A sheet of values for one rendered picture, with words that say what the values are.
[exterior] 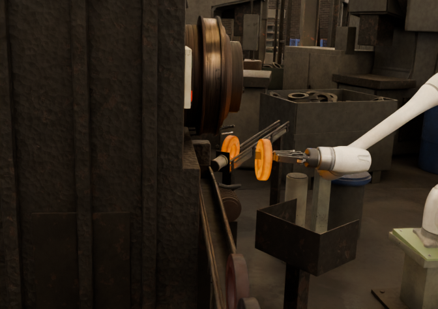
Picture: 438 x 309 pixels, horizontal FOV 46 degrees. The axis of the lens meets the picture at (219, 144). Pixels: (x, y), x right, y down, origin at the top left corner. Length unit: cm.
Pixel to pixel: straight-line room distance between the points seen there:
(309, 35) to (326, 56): 491
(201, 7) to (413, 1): 198
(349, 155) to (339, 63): 397
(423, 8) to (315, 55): 145
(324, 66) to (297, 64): 53
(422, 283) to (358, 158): 84
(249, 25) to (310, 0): 657
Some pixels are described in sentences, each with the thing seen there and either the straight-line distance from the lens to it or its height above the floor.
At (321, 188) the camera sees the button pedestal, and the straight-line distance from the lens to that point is 296.
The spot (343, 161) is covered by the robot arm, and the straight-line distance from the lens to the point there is 199.
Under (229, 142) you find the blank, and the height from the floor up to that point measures 76.
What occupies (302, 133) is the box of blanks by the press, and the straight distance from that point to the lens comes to 424.
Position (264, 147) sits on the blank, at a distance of 189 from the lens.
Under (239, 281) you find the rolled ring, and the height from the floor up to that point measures 74.
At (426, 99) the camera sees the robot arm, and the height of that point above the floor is 106.
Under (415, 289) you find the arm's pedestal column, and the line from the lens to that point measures 269.
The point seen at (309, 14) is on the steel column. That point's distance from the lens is 1099.
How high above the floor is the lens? 131
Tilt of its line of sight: 13 degrees down
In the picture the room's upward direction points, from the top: 2 degrees clockwise
